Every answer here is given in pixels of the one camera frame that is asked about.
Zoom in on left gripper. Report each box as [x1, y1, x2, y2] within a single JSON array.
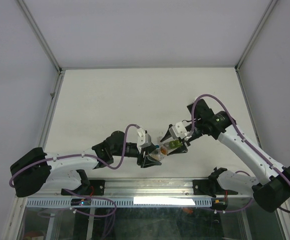
[[112, 142, 161, 167]]

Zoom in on green pill box THUR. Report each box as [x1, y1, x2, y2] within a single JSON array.
[[175, 140, 182, 148]]

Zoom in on green pill box SUN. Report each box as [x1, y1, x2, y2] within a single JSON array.
[[169, 141, 177, 149]]

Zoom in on clear pill jar gold lid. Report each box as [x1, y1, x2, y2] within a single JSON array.
[[149, 148, 166, 161]]

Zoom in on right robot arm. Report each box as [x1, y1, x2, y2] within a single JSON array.
[[161, 97, 290, 214]]

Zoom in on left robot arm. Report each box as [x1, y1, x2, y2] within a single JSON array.
[[10, 129, 161, 198]]

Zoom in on aluminium mounting rail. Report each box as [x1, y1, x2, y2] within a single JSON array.
[[16, 176, 284, 199]]

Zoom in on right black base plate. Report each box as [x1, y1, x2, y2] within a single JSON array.
[[192, 178, 238, 198]]

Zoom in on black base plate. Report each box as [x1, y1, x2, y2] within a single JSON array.
[[71, 179, 106, 196], [192, 178, 238, 198]]

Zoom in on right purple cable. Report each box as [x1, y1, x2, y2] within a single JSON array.
[[188, 93, 290, 215]]

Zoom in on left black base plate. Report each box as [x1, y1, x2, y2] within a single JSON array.
[[71, 179, 106, 196]]

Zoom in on grey slotted cable duct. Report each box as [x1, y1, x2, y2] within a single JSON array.
[[26, 197, 212, 209]]

